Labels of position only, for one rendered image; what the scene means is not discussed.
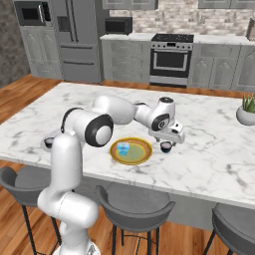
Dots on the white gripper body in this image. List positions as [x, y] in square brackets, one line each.
[166, 135]

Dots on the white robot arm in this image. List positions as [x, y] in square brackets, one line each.
[66, 159]

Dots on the dark yogurt container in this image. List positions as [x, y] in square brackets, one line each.
[49, 142]
[166, 147]

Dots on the yellow green round plate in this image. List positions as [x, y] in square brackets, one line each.
[137, 152]

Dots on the blue yogurt container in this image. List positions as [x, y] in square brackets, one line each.
[123, 149]

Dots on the black steel oven with hob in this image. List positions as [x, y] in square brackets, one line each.
[171, 59]

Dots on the grey bar stool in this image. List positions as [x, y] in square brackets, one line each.
[136, 205]
[237, 225]
[28, 186]

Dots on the green plant in white pot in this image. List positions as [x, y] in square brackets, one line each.
[246, 114]

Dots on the grey base cupboards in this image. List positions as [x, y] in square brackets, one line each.
[126, 59]
[219, 66]

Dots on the black microwave oven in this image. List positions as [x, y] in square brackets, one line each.
[118, 26]

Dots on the grey fridge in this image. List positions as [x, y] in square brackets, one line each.
[78, 40]

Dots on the brown block on counter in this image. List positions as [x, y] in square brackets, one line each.
[251, 30]

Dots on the tall grey cupboard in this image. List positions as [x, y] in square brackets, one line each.
[41, 51]

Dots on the grey wall cupboards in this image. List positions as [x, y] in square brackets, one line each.
[129, 4]
[225, 3]

